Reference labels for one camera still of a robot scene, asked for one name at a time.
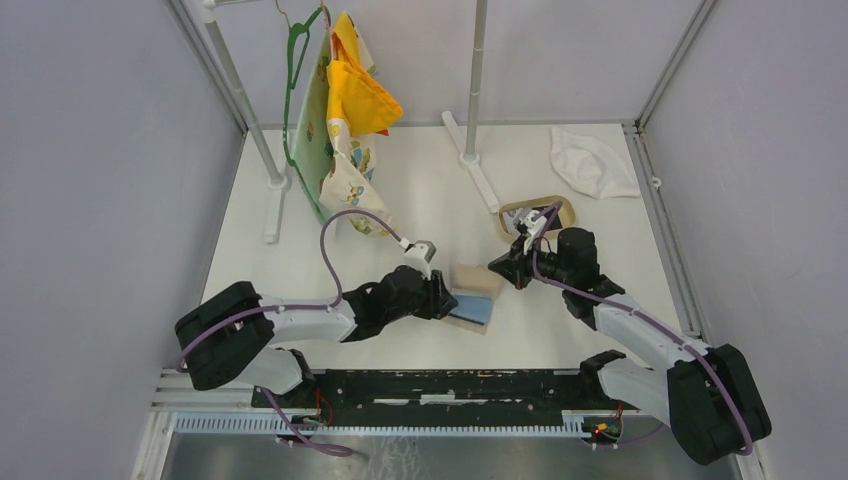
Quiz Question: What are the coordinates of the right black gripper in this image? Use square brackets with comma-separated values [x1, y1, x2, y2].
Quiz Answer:
[488, 233, 572, 290]

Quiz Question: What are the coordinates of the beige card holder wallet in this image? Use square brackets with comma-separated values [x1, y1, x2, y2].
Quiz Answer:
[442, 264, 504, 335]

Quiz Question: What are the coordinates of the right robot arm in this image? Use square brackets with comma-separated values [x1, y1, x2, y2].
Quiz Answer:
[487, 227, 773, 465]

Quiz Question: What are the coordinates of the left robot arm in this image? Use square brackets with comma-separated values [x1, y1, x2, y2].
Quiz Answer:
[175, 265, 459, 408]

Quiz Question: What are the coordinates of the beige oval tray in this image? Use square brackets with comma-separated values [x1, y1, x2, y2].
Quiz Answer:
[496, 195, 577, 242]

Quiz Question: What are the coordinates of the right rack foot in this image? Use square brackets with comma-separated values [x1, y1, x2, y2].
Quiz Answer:
[441, 111, 501, 214]

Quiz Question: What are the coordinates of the right rack pole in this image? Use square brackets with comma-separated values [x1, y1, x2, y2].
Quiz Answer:
[463, 0, 488, 165]

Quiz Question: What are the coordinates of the rack pole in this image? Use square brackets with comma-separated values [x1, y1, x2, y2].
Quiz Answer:
[463, 0, 488, 165]
[198, 0, 288, 190]

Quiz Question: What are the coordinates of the cream printed cloth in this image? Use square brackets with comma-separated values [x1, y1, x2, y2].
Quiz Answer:
[317, 39, 393, 236]

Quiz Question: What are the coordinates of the white cloth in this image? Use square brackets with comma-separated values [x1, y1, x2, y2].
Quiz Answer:
[549, 127, 641, 200]

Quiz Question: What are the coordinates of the light green printed cloth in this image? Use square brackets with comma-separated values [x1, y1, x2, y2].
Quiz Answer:
[291, 35, 333, 224]

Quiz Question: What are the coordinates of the yellow cloth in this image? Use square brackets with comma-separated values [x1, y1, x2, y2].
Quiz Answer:
[326, 12, 403, 136]

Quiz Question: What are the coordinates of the pink clothes hanger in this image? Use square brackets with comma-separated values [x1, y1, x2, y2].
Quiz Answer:
[319, 0, 336, 60]

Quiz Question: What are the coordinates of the green clothes hanger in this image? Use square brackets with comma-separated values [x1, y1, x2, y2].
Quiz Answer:
[278, 3, 324, 166]

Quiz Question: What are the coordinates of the left rack pole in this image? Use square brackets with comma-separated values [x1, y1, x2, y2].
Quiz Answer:
[198, 0, 288, 190]

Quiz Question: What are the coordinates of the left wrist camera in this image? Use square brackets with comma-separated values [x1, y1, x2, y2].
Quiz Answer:
[399, 238, 437, 280]

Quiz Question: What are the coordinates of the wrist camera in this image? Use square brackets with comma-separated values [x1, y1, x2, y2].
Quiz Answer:
[514, 209, 548, 254]
[399, 238, 437, 280]

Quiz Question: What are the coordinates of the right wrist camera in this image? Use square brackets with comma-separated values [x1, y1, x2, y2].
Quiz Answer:
[514, 209, 548, 254]

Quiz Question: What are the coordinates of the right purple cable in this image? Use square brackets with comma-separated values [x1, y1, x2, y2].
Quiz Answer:
[529, 201, 757, 458]

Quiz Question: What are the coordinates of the purple cable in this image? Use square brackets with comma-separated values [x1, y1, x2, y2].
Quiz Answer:
[529, 201, 757, 458]
[175, 209, 407, 458]

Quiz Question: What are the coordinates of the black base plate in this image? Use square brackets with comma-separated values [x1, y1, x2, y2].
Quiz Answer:
[276, 369, 634, 428]

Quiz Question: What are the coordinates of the white toothed cable rail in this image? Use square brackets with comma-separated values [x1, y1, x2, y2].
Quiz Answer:
[173, 413, 624, 439]

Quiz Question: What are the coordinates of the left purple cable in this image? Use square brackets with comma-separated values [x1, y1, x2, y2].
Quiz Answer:
[175, 209, 407, 458]

